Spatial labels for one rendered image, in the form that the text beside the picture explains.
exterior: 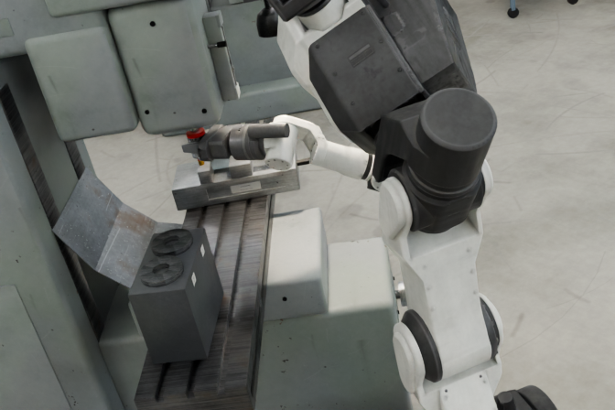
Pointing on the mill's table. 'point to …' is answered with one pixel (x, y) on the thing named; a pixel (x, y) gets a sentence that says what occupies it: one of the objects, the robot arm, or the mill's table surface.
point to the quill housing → (168, 62)
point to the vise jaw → (238, 168)
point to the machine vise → (200, 195)
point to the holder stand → (178, 296)
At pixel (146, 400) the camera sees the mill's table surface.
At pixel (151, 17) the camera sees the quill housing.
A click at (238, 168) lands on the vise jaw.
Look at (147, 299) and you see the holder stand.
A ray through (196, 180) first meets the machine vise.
